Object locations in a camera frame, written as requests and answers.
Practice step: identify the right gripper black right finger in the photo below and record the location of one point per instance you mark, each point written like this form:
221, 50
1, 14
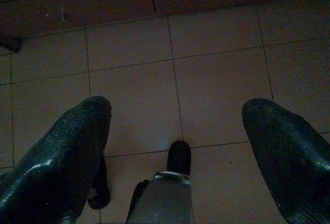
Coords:
291, 162

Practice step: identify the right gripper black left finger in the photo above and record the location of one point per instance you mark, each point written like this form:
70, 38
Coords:
51, 172

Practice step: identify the silver robot leg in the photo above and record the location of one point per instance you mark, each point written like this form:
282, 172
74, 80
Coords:
165, 200

